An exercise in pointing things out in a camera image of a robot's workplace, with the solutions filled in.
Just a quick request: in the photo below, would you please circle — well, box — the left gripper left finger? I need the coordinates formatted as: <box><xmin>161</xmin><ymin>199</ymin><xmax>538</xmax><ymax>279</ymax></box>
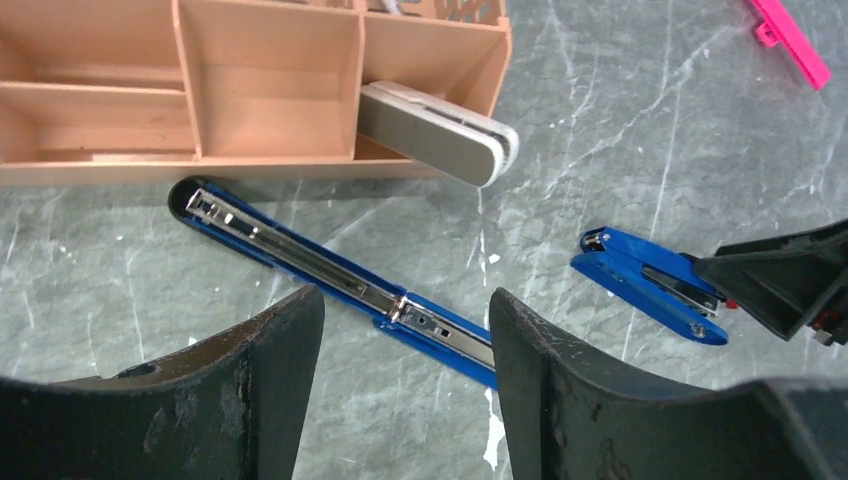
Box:
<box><xmin>1</xmin><ymin>285</ymin><xmax>325</xmax><ymax>479</ymax></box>

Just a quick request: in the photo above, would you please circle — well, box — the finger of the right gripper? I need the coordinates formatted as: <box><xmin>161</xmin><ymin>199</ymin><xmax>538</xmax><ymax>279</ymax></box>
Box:
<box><xmin>694</xmin><ymin>220</ymin><xmax>847</xmax><ymax>342</ymax></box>

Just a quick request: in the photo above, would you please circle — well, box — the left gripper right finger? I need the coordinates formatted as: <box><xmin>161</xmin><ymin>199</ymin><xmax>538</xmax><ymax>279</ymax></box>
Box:
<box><xmin>489</xmin><ymin>289</ymin><xmax>847</xmax><ymax>479</ymax></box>

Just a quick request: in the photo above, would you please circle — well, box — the blue stapler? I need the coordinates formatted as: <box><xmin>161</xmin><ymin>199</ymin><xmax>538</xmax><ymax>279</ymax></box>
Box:
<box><xmin>570</xmin><ymin>227</ymin><xmax>728</xmax><ymax>346</ymax></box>
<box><xmin>167</xmin><ymin>176</ymin><xmax>497</xmax><ymax>389</ymax></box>

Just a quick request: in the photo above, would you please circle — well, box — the white grey stapler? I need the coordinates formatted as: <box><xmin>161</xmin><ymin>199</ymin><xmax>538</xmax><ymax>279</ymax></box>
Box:
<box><xmin>357</xmin><ymin>80</ymin><xmax>520</xmax><ymax>188</ymax></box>

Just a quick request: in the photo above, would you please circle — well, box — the pink plastic clip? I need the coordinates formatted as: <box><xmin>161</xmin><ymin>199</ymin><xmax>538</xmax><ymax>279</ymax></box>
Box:
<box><xmin>749</xmin><ymin>0</ymin><xmax>832</xmax><ymax>91</ymax></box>

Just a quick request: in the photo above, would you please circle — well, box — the orange plastic desk organizer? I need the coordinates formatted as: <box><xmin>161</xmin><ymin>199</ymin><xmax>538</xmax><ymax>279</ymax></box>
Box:
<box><xmin>1</xmin><ymin>1</ymin><xmax>512</xmax><ymax>185</ymax></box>

